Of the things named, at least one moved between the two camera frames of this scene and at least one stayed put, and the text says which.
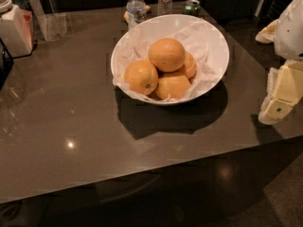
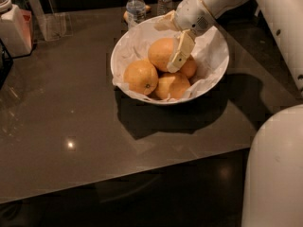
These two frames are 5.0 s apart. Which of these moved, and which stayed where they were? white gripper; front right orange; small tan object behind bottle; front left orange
Moved: white gripper
Stayed: front right orange; front left orange; small tan object behind bottle
